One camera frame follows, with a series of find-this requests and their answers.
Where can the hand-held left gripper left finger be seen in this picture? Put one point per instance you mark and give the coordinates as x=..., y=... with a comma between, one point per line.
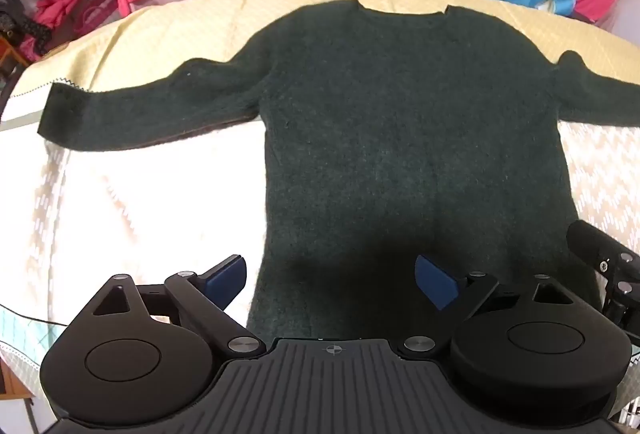
x=227, y=280

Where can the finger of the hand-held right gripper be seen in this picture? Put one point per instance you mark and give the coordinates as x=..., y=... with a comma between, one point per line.
x=592, y=241

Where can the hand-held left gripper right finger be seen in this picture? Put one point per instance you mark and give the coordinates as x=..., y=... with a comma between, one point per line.
x=434, y=281

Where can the dark green knit sweater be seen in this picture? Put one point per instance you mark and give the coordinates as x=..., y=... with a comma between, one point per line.
x=400, y=139

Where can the red bag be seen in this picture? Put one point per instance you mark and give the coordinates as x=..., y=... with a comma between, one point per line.
x=57, y=6

